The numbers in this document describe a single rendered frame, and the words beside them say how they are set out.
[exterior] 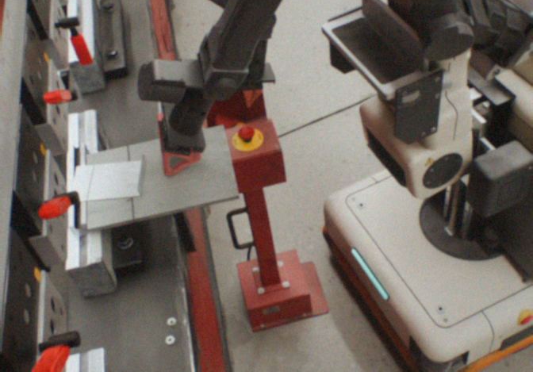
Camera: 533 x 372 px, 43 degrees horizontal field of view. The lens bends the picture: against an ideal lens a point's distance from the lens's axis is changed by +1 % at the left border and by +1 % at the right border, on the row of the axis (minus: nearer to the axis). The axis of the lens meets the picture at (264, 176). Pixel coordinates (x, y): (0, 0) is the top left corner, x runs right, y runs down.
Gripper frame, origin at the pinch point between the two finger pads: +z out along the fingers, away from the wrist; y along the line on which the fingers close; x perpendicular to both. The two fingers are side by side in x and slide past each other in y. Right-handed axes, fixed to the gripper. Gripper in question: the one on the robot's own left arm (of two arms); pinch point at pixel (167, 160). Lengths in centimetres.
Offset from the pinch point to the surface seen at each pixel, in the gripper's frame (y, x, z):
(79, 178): -2.5, -13.1, 10.0
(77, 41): -14.1, -18.0, -10.9
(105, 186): 0.8, -9.2, 7.7
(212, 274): -40, 47, 85
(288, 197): -68, 77, 73
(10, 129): 22.3, -28.8, -22.3
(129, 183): 1.6, -5.5, 5.4
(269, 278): -26, 56, 66
